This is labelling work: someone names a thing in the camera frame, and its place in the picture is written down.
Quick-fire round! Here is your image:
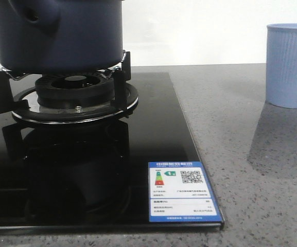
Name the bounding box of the blue energy label sticker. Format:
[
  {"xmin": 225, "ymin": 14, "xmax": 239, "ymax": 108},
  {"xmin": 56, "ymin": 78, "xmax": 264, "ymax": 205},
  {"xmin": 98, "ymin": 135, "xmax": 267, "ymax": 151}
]
[{"xmin": 148, "ymin": 161, "xmax": 223, "ymax": 223}]

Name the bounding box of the black round gas burner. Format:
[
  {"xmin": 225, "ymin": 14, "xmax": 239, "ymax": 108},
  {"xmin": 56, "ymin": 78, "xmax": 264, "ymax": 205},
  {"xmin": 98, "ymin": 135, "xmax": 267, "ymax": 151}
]
[{"xmin": 35, "ymin": 72, "xmax": 114, "ymax": 109}]

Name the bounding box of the black pot support grate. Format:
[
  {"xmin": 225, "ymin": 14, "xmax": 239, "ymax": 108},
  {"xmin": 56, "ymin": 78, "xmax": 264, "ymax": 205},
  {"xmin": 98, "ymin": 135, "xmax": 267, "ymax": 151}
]
[{"xmin": 0, "ymin": 51, "xmax": 138, "ymax": 126}]

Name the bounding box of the light blue ribbed cup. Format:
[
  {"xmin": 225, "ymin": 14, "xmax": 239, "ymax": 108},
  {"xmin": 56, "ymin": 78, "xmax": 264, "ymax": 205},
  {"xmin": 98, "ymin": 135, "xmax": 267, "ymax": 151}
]
[{"xmin": 266, "ymin": 23, "xmax": 297, "ymax": 109}]

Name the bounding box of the black glass gas stove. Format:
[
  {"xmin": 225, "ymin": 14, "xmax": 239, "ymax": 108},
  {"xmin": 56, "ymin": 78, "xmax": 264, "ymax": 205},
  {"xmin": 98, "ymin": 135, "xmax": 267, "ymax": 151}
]
[{"xmin": 0, "ymin": 73, "xmax": 220, "ymax": 234}]

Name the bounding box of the dark blue cooking pot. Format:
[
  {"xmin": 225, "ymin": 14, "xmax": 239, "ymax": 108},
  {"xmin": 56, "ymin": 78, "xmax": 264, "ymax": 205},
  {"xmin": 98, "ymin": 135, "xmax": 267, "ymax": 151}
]
[{"xmin": 0, "ymin": 1, "xmax": 123, "ymax": 74}]

